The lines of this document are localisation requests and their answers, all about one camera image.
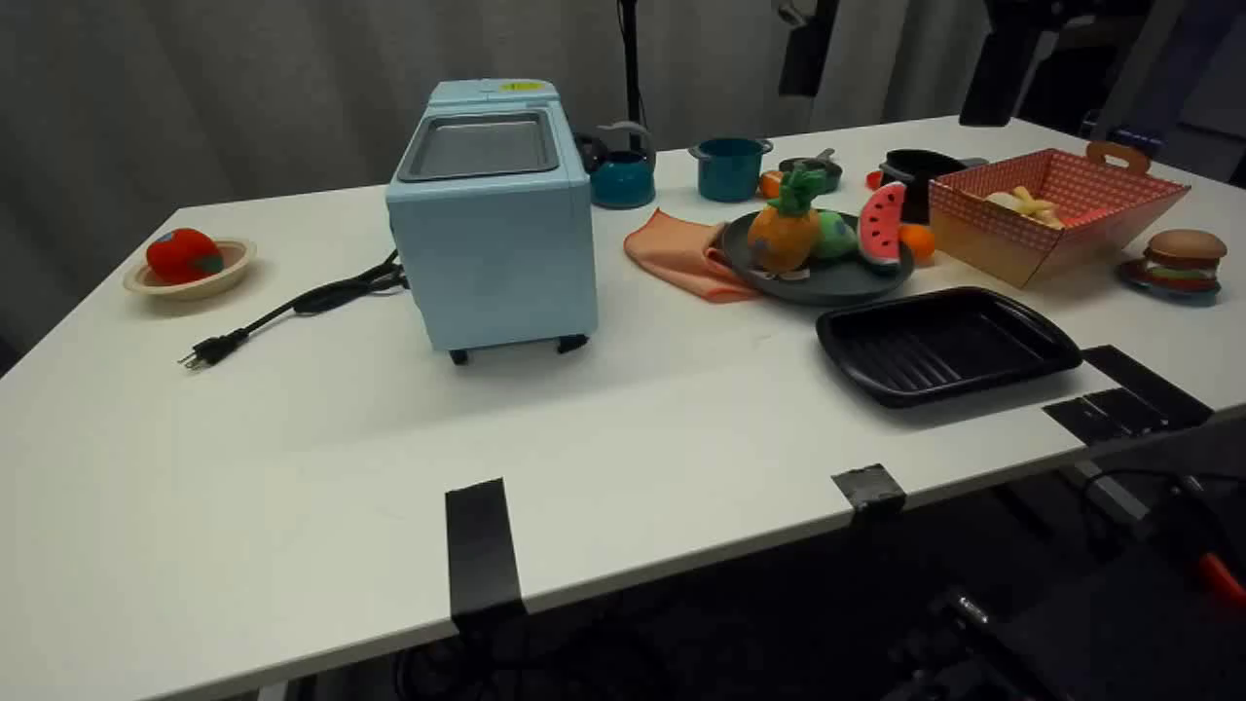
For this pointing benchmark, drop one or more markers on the pineapple plush toy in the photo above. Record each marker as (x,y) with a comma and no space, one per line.
(780,240)

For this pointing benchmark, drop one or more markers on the green pear toy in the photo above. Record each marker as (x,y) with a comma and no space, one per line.
(837,240)

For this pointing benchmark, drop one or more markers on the teal toy kettle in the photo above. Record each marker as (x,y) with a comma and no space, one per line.
(626,182)

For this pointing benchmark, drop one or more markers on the teal toy pot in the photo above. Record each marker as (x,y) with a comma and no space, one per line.
(731,171)

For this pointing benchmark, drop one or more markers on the orange half toy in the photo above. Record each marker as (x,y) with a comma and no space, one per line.
(767,184)

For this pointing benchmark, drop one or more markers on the watermelon slice toy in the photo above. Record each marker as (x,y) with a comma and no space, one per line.
(880,229)

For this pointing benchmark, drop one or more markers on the small red toy fruit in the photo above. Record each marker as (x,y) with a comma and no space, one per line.
(872,182)

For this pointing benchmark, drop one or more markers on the black pot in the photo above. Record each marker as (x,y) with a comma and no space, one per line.
(916,170)

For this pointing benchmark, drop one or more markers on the red checkered cardboard box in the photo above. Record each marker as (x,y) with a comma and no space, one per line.
(997,240)

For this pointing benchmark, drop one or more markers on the banana plush toy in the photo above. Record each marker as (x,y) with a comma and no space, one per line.
(1024,205)

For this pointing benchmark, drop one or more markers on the red tomato plush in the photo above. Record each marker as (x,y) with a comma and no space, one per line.
(180,256)

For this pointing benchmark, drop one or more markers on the burger toy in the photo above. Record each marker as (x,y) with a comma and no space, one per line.
(1185,257)

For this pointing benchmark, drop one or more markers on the light blue toaster oven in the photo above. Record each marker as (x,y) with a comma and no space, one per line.
(493,248)

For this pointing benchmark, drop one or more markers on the dark grey plate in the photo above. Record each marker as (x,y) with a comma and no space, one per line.
(829,284)

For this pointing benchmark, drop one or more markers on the black grill tray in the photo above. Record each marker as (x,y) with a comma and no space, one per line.
(935,353)

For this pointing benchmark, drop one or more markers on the grey curtain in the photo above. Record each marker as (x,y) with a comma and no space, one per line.
(196,103)

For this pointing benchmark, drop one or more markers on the small blue plate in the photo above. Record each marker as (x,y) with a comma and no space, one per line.
(1137,283)

